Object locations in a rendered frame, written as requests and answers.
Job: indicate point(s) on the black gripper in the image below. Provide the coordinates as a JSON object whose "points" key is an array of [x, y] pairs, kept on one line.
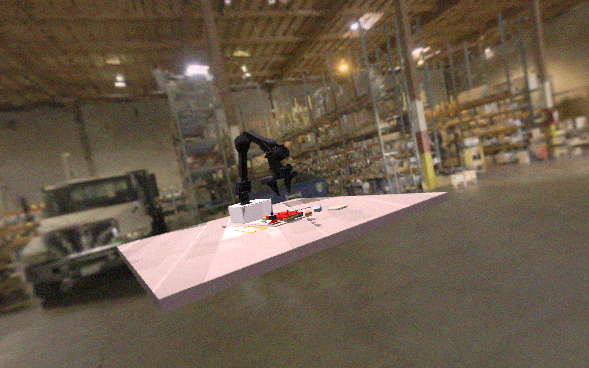
{"points": [[271, 179]]}

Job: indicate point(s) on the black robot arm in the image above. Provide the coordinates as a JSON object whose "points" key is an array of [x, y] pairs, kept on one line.
{"points": [[242, 145]]}

